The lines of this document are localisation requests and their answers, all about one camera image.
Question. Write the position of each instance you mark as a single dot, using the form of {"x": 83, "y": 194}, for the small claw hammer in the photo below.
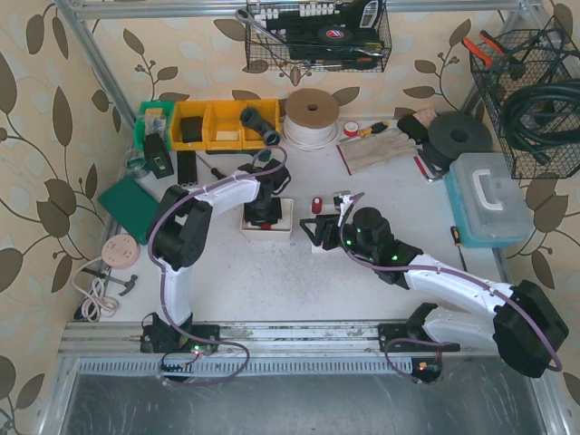
{"x": 127, "y": 285}

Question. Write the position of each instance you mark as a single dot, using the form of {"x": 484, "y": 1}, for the wire basket right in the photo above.
{"x": 533, "y": 102}

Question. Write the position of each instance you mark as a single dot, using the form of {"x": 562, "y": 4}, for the white tray of springs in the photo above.
{"x": 276, "y": 232}

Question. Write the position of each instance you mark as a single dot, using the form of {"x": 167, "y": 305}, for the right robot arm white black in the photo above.
{"x": 517, "y": 321}

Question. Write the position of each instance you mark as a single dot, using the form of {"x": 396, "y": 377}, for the black green device box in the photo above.
{"x": 157, "y": 156}

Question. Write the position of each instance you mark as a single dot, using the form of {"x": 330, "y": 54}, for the glass jar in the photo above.
{"x": 136, "y": 165}

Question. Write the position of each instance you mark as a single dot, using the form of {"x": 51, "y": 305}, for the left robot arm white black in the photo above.
{"x": 179, "y": 230}

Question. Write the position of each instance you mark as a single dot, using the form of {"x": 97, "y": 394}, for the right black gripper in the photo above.
{"x": 323, "y": 232}

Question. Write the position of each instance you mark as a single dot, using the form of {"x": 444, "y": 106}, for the wire basket top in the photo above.
{"x": 304, "y": 37}

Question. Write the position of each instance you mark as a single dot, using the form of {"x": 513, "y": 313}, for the black sanding block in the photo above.
{"x": 413, "y": 128}

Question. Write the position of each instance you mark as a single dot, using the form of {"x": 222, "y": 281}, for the teal clear toolbox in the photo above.
{"x": 487, "y": 205}

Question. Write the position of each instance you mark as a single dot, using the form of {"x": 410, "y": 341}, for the red tape roll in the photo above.
{"x": 351, "y": 129}

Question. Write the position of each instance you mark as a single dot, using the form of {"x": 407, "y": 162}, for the black pipe fitting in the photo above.
{"x": 251, "y": 119}

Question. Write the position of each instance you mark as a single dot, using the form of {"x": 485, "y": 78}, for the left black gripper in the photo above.
{"x": 263, "y": 215}

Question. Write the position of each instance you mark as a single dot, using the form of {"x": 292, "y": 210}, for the small yellow black screwdriver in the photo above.
{"x": 456, "y": 237}

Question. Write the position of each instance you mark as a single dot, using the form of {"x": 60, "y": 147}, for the orange handled pliers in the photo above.
{"x": 489, "y": 41}

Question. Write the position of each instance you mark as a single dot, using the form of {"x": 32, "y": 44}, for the black ribbed block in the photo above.
{"x": 187, "y": 168}

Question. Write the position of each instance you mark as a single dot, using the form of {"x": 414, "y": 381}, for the red handled hex key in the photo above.
{"x": 427, "y": 169}

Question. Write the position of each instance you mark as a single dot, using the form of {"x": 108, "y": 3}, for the orange black screwdriver right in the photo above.
{"x": 376, "y": 128}

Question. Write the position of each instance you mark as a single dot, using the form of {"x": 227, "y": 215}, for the beige work glove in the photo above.
{"x": 376, "y": 150}

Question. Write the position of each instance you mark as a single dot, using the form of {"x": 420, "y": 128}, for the wire basket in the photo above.
{"x": 304, "y": 37}
{"x": 533, "y": 102}

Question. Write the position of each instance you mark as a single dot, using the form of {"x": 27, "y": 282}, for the black filament spool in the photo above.
{"x": 452, "y": 134}

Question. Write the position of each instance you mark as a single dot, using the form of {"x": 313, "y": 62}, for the white cable spool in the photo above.
{"x": 311, "y": 121}

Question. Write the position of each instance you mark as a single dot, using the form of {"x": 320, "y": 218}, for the green storage bin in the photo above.
{"x": 153, "y": 117}

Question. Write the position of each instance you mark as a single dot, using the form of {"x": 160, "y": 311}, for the white peg base plate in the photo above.
{"x": 328, "y": 210}

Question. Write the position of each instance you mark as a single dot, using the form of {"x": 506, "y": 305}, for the yellow storage bin row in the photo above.
{"x": 216, "y": 125}

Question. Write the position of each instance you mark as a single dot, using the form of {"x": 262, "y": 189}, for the orange tip screwdriver left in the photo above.
{"x": 213, "y": 170}

